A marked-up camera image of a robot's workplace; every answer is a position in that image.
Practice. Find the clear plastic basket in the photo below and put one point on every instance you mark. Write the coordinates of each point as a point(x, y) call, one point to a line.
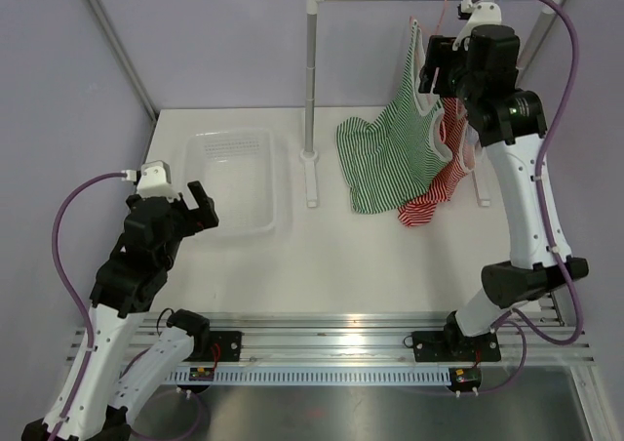
point(237, 169)

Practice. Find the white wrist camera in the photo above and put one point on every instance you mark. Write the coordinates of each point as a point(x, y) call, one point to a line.
point(153, 179)
point(478, 13)

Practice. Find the white slotted cable duct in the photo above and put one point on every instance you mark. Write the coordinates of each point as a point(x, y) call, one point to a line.
point(313, 376)

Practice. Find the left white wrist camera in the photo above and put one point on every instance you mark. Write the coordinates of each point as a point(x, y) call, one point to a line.
point(153, 179)

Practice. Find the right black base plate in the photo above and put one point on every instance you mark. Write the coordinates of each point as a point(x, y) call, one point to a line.
point(436, 347)

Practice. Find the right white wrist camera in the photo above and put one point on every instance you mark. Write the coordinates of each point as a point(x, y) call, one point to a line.
point(478, 13)

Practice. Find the red striped tank top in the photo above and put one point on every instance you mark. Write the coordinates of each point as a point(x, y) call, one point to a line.
point(462, 140)

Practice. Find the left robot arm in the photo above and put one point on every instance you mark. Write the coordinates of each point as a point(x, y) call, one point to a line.
point(101, 398)

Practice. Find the grey clothes rack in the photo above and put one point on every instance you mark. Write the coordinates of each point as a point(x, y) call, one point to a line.
point(309, 154)

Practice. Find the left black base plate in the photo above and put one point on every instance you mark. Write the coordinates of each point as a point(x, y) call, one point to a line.
point(226, 345)

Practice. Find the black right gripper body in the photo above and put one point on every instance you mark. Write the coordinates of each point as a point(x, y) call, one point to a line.
point(451, 64)

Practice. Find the pink wire hanger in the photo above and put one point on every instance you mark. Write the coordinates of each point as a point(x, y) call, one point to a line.
point(441, 12)

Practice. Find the green striped tank top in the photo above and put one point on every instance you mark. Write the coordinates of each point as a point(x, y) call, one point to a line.
point(394, 158)

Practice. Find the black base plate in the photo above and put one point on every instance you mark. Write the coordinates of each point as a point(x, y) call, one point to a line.
point(436, 347)
point(226, 345)

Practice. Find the aluminium mounting rail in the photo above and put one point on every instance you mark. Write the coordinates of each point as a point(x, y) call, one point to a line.
point(352, 339)

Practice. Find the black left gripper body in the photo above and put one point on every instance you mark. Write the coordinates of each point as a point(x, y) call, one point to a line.
point(188, 221)

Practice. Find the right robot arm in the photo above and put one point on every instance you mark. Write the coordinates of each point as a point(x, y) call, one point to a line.
point(480, 71)

